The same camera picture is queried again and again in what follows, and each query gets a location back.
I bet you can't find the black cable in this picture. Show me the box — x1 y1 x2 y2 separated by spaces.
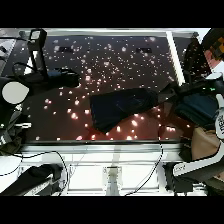
124 124 165 197
0 150 70 197

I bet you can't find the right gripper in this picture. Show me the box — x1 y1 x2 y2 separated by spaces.
158 82 183 104

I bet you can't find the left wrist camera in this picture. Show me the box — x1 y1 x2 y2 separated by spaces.
27 28 50 76

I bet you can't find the blue garment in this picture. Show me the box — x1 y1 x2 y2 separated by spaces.
175 94 220 128

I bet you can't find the person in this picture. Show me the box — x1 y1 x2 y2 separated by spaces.
199 27 224 73

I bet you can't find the tan garment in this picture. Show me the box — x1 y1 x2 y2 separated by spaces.
190 126 222 162

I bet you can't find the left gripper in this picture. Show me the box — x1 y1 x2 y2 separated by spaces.
47 67 82 89

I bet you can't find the dark navy garment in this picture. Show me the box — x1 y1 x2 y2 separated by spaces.
89 86 162 135

